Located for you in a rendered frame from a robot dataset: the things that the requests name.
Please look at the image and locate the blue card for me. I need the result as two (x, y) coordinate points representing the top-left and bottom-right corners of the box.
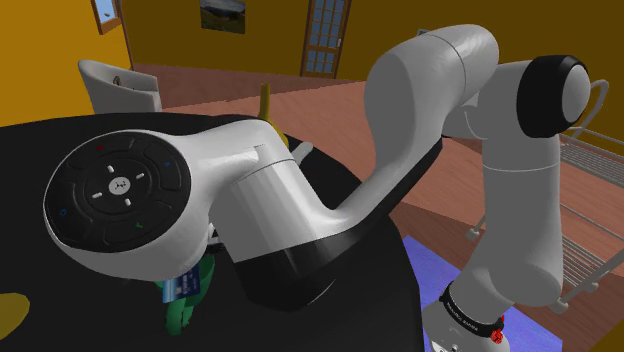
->
(162, 265), (203, 304)

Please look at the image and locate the green figure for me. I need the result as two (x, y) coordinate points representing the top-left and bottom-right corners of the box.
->
(154, 253), (217, 338)

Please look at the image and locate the white cylindrical thing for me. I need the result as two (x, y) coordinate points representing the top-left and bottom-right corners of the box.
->
(291, 141), (314, 165)

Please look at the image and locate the olive yellow bottle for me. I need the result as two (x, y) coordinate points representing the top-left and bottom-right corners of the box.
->
(256, 82), (292, 148)

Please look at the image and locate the black round table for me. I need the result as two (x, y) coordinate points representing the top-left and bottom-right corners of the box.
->
(0, 111), (426, 352)

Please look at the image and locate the yellow flat disc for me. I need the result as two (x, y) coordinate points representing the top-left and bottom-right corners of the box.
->
(0, 292), (31, 342)

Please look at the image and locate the blue robot stand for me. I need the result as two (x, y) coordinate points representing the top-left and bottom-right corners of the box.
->
(402, 235), (565, 352)

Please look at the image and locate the wooden door with glass panes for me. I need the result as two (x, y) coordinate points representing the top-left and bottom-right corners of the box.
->
(299, 0), (354, 80)

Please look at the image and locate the wooden framed window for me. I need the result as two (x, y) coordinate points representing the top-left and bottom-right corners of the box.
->
(89, 0), (124, 36)

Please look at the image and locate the landscape wall picture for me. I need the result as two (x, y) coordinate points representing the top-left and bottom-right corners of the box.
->
(199, 0), (247, 35)

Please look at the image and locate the grey wire rack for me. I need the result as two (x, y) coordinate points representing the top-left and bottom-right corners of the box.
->
(464, 79), (624, 314)

